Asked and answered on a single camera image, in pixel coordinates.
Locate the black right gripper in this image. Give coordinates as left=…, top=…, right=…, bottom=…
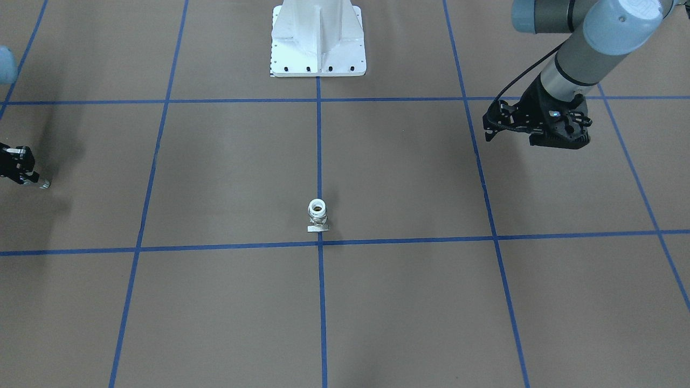
left=1, top=143, right=40, bottom=185

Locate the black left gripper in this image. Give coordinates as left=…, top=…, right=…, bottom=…
left=482, top=74, right=588, bottom=142

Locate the white PPR valve with handle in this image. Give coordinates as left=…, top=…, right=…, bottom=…
left=307, top=198, right=330, bottom=233

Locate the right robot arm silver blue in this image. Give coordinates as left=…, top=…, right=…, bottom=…
left=1, top=46, right=40, bottom=185

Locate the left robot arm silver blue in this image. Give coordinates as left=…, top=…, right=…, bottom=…
left=482, top=1, right=680, bottom=149

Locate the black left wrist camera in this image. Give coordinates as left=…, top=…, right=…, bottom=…
left=528, top=108, right=593, bottom=150

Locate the black camera cable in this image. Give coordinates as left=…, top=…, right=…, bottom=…
left=493, top=43, right=564, bottom=106

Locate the white pedestal column with base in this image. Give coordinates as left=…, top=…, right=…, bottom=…
left=270, top=1, right=367, bottom=77

